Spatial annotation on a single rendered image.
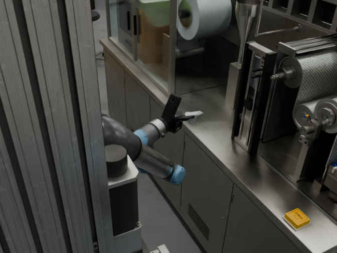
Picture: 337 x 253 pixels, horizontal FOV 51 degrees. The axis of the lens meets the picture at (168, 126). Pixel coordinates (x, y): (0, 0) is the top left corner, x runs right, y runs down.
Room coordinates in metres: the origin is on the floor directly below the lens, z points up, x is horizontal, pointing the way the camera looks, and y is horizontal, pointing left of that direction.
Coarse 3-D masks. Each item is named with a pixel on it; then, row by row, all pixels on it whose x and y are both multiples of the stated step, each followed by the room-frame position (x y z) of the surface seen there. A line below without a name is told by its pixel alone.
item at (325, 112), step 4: (324, 108) 1.24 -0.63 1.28; (328, 108) 1.23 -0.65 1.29; (320, 112) 1.25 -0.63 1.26; (324, 112) 1.23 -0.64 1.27; (328, 112) 1.22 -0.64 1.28; (332, 112) 1.21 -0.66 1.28; (320, 116) 1.24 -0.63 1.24; (324, 116) 1.23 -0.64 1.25; (328, 116) 1.21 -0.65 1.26; (332, 116) 1.20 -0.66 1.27; (320, 120) 1.24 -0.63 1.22; (332, 120) 1.20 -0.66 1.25; (324, 124) 1.22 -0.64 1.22; (328, 124) 1.20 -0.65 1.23
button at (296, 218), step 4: (288, 212) 1.01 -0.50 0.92; (292, 212) 1.01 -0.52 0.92; (296, 212) 1.01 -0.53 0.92; (300, 212) 1.01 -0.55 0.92; (284, 216) 1.00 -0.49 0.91; (288, 216) 0.99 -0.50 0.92; (292, 216) 0.99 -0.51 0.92; (296, 216) 0.99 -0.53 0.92; (300, 216) 0.99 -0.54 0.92; (304, 216) 0.99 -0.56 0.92; (288, 220) 0.98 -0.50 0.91; (292, 220) 0.97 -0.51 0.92; (296, 220) 0.96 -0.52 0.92; (300, 220) 0.97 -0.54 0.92; (304, 220) 0.97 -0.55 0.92; (308, 220) 0.97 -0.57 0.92; (292, 224) 0.96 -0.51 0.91; (296, 224) 0.95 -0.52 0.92; (300, 224) 0.95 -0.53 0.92; (304, 224) 0.96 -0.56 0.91; (296, 228) 0.94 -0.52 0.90
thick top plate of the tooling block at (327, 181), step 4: (328, 176) 1.12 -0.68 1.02; (332, 176) 1.12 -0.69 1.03; (328, 180) 1.12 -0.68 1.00; (332, 180) 1.10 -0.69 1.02; (336, 180) 1.09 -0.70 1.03; (324, 184) 1.13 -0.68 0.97; (328, 184) 1.11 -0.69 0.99; (332, 184) 1.10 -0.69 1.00; (336, 184) 1.08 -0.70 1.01; (332, 188) 1.09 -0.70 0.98; (336, 188) 1.08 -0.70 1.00; (336, 192) 1.07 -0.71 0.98
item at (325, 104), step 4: (320, 104) 1.28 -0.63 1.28; (324, 104) 1.26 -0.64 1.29; (328, 104) 1.25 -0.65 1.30; (332, 104) 1.23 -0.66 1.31; (320, 108) 1.27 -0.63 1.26; (332, 108) 1.23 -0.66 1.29; (336, 108) 1.21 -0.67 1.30; (316, 112) 1.28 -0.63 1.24; (336, 112) 1.21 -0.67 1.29; (336, 116) 1.20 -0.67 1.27; (336, 120) 1.20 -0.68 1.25; (332, 124) 1.21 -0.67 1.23; (336, 124) 1.19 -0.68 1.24; (328, 128) 1.22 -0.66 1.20; (332, 128) 1.20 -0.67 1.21
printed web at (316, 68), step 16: (304, 64) 1.43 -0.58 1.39; (320, 64) 1.46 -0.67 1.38; (336, 64) 1.50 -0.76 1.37; (304, 80) 1.40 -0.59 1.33; (320, 80) 1.45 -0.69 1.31; (272, 96) 1.53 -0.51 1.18; (288, 96) 1.57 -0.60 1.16; (304, 96) 1.42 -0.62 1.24; (320, 96) 1.47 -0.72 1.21; (272, 112) 1.53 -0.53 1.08; (288, 112) 1.59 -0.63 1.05; (272, 128) 1.54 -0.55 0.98; (288, 128) 1.60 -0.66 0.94
